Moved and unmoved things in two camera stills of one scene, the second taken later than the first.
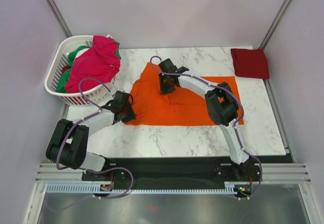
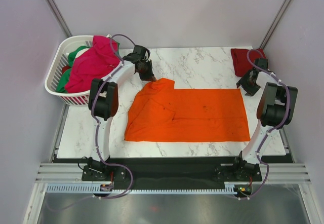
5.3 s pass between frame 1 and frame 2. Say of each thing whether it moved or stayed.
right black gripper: moved
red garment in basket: stayed
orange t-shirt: moved
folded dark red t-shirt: stayed
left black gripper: moved
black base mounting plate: stayed
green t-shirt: stayed
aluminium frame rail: stayed
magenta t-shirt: stayed
